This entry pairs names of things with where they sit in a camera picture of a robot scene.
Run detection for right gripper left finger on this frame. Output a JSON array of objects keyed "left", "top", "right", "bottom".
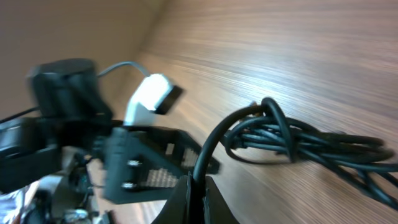
[{"left": 152, "top": 175, "right": 190, "bottom": 224}]

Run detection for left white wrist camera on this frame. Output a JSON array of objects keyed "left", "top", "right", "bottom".
[{"left": 123, "top": 73, "right": 184, "bottom": 126}]

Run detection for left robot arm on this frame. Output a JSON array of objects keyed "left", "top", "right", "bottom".
[{"left": 1, "top": 58, "right": 201, "bottom": 204}]

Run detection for black cable bundle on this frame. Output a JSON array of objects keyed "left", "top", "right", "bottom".
[{"left": 192, "top": 96, "right": 398, "bottom": 212}]

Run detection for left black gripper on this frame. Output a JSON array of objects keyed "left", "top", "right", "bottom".
[{"left": 90, "top": 119, "right": 221, "bottom": 206}]

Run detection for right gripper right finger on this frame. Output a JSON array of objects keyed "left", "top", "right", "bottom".
[{"left": 203, "top": 176, "right": 239, "bottom": 224}]

